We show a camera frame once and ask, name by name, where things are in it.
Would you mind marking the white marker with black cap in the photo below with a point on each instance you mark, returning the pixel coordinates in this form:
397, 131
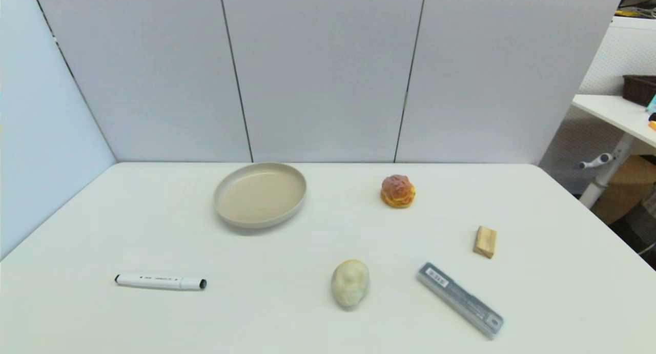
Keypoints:
154, 282

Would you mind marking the beige round plate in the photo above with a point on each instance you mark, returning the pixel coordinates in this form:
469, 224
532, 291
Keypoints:
260, 195

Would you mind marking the brown cream puff pastry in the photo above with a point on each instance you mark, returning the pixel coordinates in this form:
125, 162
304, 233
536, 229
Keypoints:
397, 191

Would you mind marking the pale round bread bun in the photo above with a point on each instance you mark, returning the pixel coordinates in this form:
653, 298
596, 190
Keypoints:
350, 285

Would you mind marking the small wooden block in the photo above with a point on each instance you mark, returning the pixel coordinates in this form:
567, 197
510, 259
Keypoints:
485, 242

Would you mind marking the grey transparent pencil lead case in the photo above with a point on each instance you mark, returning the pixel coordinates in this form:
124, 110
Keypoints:
461, 300

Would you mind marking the white desk leg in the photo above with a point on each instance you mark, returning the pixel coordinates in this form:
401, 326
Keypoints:
610, 174

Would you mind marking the white side desk top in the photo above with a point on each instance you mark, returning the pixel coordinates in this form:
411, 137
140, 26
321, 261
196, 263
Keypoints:
615, 112

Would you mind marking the brown cardboard box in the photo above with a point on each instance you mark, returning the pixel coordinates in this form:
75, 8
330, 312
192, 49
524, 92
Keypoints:
628, 190

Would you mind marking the white perforated partition panel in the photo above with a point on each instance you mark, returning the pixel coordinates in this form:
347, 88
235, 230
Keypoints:
620, 57

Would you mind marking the dark brown basket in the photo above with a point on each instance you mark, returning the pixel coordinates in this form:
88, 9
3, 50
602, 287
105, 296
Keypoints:
639, 89

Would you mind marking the small orange object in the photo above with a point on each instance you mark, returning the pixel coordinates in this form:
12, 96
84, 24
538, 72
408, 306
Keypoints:
653, 122

